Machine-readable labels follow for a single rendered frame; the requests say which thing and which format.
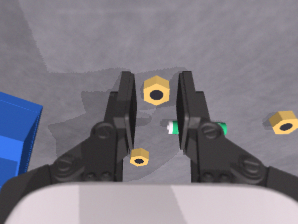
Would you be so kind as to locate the yellow hex nut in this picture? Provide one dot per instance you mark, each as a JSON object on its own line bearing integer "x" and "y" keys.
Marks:
{"x": 139, "y": 157}
{"x": 284, "y": 122}
{"x": 156, "y": 90}

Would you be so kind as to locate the blue bin rack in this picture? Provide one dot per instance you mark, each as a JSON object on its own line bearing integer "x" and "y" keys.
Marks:
{"x": 19, "y": 121}

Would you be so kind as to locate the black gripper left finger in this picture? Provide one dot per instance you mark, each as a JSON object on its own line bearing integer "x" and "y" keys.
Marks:
{"x": 99, "y": 158}

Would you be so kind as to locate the green battery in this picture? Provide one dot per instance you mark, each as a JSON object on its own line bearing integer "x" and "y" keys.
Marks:
{"x": 172, "y": 127}

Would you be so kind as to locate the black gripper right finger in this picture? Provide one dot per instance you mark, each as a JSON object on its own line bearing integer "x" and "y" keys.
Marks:
{"x": 214, "y": 158}

